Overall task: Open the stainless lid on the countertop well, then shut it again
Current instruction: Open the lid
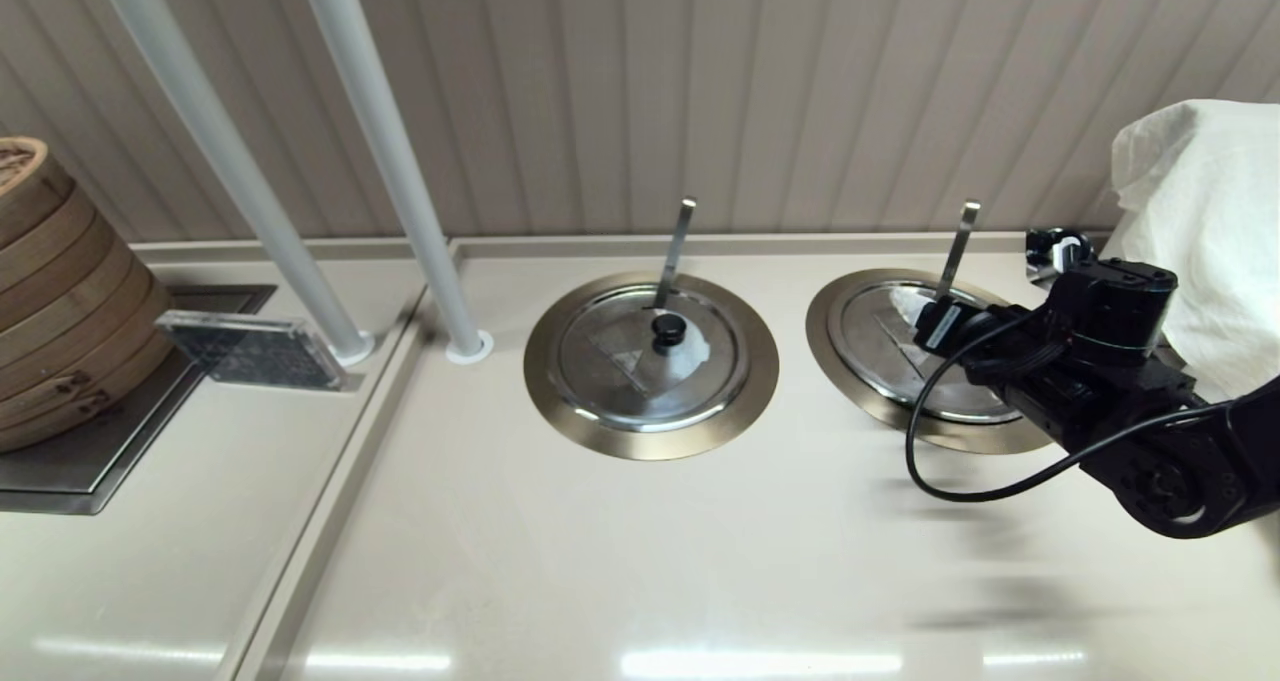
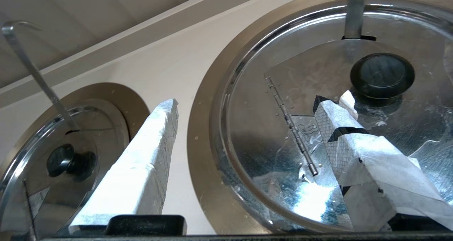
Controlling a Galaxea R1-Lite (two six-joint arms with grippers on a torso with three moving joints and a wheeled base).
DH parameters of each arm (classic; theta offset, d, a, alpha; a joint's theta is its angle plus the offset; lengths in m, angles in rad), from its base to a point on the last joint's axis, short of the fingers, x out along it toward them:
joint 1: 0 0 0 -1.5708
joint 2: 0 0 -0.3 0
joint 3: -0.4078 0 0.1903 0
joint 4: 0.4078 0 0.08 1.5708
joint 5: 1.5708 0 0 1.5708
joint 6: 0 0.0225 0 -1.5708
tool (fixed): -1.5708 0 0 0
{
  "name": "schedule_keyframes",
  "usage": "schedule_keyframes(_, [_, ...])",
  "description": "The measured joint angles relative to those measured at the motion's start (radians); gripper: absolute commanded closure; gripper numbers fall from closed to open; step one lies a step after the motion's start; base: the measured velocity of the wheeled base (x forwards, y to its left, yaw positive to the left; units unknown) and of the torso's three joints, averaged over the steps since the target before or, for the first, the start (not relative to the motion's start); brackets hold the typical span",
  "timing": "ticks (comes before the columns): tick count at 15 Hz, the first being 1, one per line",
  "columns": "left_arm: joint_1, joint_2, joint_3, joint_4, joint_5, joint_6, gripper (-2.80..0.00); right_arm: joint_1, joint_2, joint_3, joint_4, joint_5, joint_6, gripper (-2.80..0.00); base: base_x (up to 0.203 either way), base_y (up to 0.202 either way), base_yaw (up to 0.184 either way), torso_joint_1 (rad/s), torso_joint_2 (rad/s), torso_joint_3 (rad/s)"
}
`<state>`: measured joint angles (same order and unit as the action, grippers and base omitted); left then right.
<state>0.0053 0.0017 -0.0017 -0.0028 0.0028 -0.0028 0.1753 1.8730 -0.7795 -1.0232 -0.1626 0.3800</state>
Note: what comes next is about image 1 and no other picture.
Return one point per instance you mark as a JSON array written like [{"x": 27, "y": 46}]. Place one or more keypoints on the steel recessed steamer tray frame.
[{"x": 90, "y": 461}]

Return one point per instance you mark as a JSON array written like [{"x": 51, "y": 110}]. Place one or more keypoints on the white round pole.
[
  {"x": 388, "y": 131},
  {"x": 210, "y": 131}
]

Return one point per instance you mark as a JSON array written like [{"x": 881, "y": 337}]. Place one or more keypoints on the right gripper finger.
[
  {"x": 942, "y": 326},
  {"x": 1000, "y": 323}
]

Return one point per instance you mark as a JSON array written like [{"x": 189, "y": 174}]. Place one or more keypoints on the stacked bamboo steamer baskets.
[{"x": 70, "y": 311}]

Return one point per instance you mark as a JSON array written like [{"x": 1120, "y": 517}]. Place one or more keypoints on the clear acrylic sign block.
[{"x": 255, "y": 351}]

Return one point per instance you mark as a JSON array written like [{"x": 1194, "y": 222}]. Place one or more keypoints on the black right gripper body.
[{"x": 1100, "y": 381}]

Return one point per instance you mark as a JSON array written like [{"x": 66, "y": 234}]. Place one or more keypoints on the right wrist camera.
[{"x": 1050, "y": 256}]

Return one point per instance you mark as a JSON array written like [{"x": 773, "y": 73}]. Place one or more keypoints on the steel hinged lid black knob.
[
  {"x": 610, "y": 361},
  {"x": 880, "y": 351}
]

